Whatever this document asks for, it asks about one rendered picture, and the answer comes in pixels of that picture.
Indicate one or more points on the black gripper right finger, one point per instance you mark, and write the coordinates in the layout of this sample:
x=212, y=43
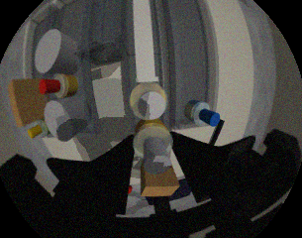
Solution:
x=204, y=164

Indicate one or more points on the black flat bar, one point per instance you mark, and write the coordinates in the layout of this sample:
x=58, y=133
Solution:
x=217, y=132

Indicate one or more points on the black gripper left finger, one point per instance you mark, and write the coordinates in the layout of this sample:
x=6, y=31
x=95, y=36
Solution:
x=110, y=174

